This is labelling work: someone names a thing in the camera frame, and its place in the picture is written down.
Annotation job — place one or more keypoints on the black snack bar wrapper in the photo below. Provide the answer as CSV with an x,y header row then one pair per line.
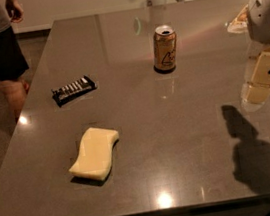
x,y
73,90

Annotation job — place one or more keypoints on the orange soda can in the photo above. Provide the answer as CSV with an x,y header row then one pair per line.
x,y
164,49

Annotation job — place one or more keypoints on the yellow sponge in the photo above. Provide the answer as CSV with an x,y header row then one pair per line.
x,y
95,154

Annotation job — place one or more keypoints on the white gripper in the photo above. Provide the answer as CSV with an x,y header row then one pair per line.
x,y
267,15

